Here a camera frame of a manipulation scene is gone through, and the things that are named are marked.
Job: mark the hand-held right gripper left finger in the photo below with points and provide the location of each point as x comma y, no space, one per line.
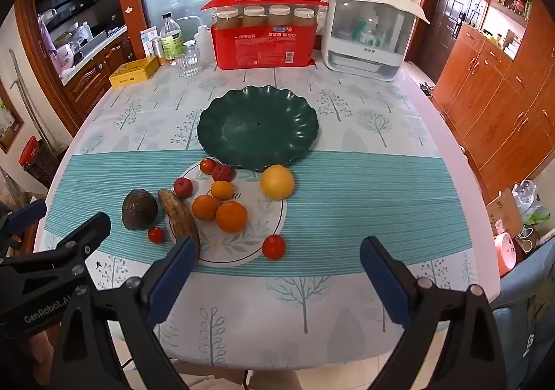
173,273

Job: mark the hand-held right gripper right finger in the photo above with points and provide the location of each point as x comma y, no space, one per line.
386,281

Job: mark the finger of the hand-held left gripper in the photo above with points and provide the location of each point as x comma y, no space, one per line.
26,214
93,229

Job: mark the red cherry tomato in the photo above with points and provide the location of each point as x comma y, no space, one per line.
207,165
274,247
156,235

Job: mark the dark brown avocado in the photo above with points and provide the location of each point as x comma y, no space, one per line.
139,209

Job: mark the overripe brown banana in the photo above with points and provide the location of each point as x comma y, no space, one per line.
177,216

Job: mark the red lychee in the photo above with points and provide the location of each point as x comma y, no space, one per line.
183,187

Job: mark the small yellow-orange kumquat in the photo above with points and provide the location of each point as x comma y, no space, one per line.
223,190

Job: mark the small red tomato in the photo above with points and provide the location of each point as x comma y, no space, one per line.
221,173

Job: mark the large yellow orange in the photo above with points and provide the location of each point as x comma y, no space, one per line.
277,182

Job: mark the dark green scalloped plate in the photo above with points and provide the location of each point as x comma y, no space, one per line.
243,130

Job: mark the red lid jar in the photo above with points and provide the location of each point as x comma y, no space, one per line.
30,151

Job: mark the metal pole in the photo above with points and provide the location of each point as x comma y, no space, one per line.
30,104

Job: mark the pink round object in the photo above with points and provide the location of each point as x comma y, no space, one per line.
506,253

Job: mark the cardboard box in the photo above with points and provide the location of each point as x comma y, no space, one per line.
503,212

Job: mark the light blue chair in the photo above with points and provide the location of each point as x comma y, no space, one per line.
529,286

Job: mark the wooden kitchen base cabinets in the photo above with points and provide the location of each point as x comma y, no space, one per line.
91,82

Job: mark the yellow tin box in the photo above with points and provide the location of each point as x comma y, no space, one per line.
132,73

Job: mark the clear plastic bag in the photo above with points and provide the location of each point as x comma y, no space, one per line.
529,199

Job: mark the small metal can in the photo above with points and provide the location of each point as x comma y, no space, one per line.
157,53

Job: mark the clear glass tumbler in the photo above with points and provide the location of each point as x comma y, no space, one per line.
189,63

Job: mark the green label clear bottle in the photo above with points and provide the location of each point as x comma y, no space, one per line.
172,45

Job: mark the blue and white small box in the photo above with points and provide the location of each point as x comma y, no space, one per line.
149,35

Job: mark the tall wooden cabinets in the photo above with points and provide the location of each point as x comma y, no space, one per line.
490,104

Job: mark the white squeeze bottle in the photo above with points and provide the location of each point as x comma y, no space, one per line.
203,45

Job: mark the red paper cup package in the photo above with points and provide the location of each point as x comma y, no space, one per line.
260,47

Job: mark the white countertop appliance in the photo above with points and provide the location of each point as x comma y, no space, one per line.
364,26

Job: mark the dark wooden entrance door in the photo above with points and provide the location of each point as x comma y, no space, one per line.
446,26

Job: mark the wooden wall frame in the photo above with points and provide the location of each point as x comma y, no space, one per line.
8,121

